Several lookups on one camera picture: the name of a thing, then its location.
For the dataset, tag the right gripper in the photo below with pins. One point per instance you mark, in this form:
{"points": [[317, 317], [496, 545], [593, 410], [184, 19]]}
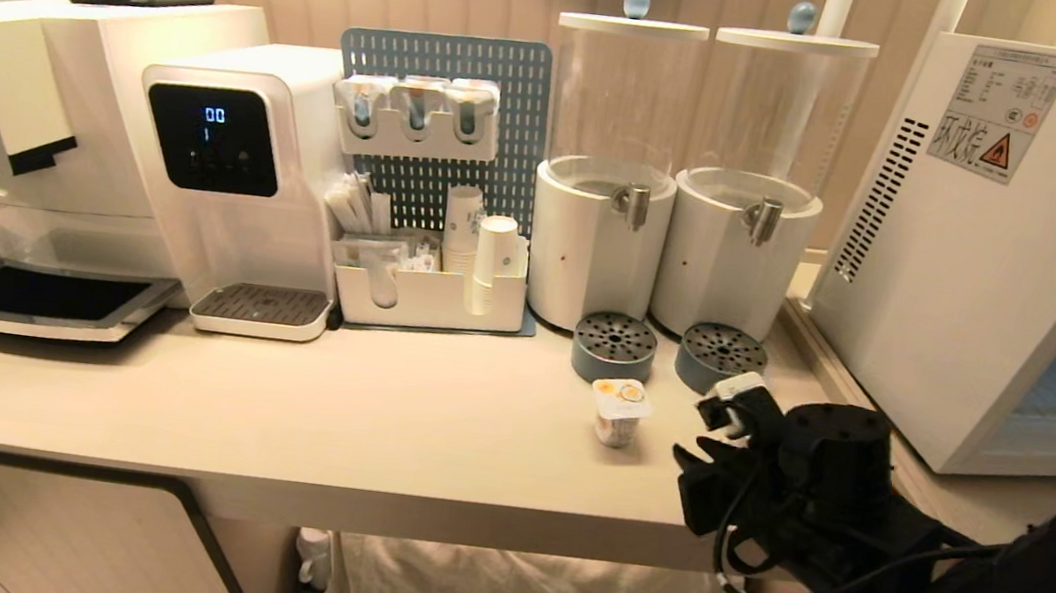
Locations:
{"points": [[716, 486]]}

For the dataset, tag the small sealed yogurt cup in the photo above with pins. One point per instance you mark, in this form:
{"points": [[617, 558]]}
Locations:
{"points": [[619, 419]]}

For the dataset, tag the white mini fridge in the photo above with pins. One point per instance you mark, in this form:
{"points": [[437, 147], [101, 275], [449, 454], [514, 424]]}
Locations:
{"points": [[942, 287]]}

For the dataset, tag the beige cabinet door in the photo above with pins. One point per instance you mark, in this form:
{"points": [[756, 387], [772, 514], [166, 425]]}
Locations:
{"points": [[36, 528]]}

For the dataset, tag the round grey drip tray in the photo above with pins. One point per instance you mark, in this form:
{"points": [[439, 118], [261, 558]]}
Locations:
{"points": [[614, 347], [720, 355]]}

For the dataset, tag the clear drink dispenser white base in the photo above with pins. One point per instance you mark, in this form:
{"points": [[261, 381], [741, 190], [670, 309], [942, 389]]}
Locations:
{"points": [[718, 269], [594, 254]]}

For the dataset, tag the stack of white paper cups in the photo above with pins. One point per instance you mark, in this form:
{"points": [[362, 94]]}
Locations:
{"points": [[462, 218], [494, 257]]}

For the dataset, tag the white organiser tray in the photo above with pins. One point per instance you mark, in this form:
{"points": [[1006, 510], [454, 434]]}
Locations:
{"points": [[431, 303]]}

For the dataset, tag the blue-grey pegboard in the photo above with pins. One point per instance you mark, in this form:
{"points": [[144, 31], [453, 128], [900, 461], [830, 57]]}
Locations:
{"points": [[520, 114]]}

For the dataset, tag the white lid with blue knob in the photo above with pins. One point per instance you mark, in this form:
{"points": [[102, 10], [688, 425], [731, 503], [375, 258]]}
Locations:
{"points": [[634, 24], [797, 40]]}

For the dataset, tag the bundle of wrapped stirrers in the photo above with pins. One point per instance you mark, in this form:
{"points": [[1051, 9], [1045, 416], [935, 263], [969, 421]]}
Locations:
{"points": [[358, 205]]}

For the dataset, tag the white capsule holder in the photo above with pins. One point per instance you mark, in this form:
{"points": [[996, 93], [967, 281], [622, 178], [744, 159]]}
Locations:
{"points": [[413, 126]]}

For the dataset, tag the white pole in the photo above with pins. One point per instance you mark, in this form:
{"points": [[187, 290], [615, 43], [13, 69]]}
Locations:
{"points": [[838, 2], [948, 8]]}

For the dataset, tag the white water dispenser black display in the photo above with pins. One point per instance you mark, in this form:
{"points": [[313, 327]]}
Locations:
{"points": [[244, 231]]}

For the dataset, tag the white box appliance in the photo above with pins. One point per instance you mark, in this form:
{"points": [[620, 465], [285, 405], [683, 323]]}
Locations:
{"points": [[137, 37]]}

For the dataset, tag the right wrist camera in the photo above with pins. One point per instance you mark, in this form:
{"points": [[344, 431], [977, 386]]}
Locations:
{"points": [[736, 391]]}

